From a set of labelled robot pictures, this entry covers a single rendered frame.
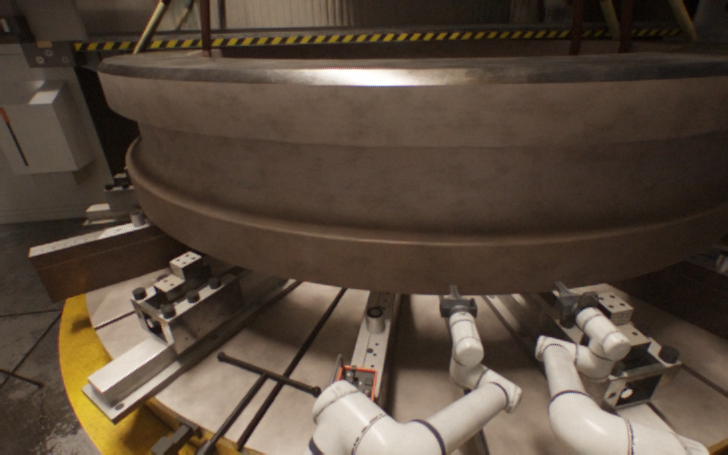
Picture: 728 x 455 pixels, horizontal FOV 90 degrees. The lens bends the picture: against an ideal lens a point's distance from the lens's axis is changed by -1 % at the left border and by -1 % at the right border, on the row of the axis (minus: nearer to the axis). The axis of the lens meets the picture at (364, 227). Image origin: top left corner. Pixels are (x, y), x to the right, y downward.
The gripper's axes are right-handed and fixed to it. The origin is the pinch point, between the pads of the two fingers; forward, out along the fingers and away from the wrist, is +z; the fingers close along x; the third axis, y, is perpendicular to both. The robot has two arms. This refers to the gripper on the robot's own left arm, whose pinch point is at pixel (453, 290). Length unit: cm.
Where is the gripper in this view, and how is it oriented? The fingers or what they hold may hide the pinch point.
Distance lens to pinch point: 151.6
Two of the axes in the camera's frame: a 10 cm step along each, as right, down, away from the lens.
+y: -0.2, -8.8, -4.7
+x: -10.0, 0.0, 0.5
